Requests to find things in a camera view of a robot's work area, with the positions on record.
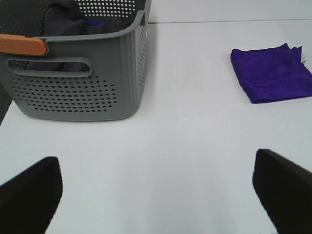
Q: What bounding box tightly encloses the grey perforated plastic basket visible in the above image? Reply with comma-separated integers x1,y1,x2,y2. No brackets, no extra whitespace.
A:
0,0,151,121

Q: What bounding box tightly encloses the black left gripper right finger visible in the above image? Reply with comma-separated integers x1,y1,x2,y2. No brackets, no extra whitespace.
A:
252,149,312,234

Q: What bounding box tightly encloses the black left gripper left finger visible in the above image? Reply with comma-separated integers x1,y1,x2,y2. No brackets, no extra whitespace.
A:
0,156,63,234

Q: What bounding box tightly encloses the dark grey cloth in basket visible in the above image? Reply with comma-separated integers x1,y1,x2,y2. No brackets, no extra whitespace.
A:
26,0,132,72

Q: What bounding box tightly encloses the blue cloth in basket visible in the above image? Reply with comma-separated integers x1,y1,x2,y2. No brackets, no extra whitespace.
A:
85,19,102,26

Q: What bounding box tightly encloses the purple towel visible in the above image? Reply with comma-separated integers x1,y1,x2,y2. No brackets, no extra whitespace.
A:
231,43,312,104

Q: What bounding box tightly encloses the orange basket handle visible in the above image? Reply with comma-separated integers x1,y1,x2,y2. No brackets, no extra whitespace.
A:
0,34,47,56

